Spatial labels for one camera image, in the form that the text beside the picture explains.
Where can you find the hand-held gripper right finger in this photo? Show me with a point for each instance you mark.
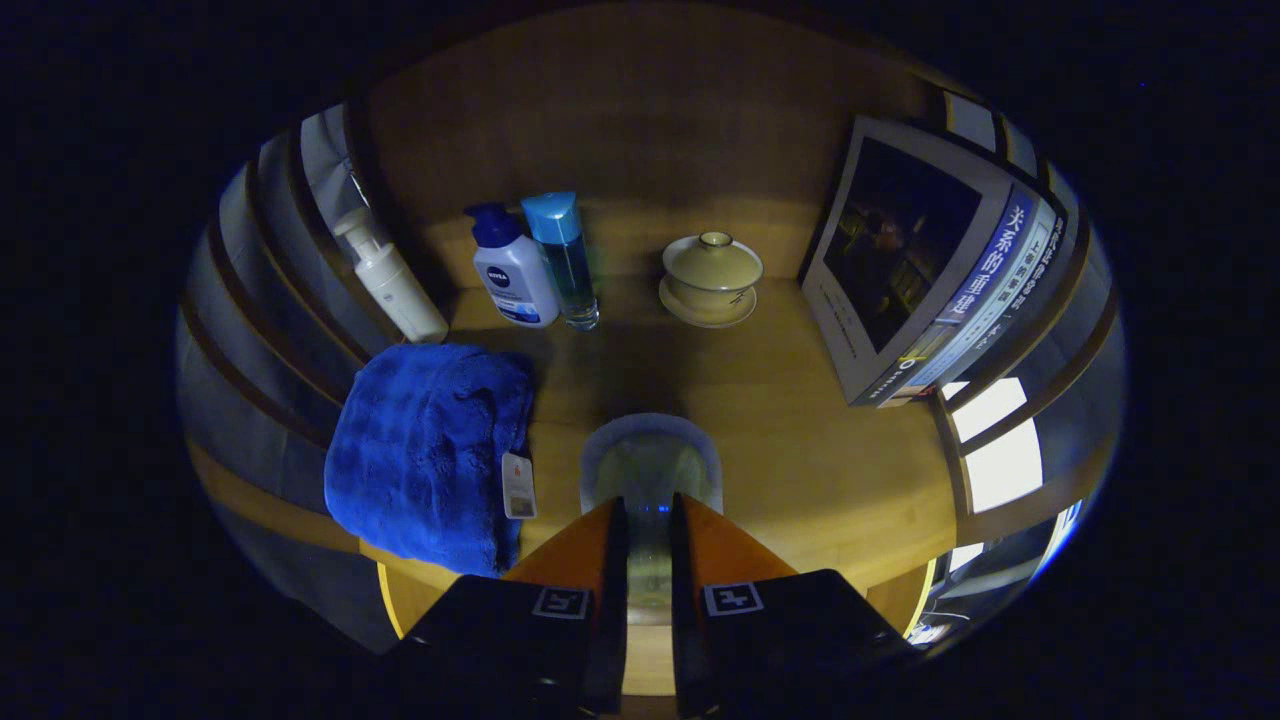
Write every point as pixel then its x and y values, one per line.
pixel 685 610

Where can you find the clear teal bottle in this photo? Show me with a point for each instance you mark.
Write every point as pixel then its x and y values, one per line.
pixel 565 260

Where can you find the white lotion bottle blue cap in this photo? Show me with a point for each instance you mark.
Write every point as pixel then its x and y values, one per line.
pixel 512 285

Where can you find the white pump bottle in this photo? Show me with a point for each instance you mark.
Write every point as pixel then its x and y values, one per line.
pixel 400 290

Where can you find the black backdrop cloth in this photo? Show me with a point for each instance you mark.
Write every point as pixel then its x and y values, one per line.
pixel 215 330

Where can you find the blue towel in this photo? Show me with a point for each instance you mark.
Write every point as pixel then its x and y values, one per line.
pixel 420 450

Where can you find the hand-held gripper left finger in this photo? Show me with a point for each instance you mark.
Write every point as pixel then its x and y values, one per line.
pixel 610 610

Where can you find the book with blue spine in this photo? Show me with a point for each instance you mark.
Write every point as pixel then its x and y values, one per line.
pixel 900 240

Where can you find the beige lidded teacup with saucer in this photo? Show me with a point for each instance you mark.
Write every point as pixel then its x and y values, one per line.
pixel 710 270

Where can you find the wooden cabinet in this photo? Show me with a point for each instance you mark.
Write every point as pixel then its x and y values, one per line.
pixel 640 100

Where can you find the wooden countertop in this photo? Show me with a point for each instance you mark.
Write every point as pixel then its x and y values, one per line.
pixel 780 440

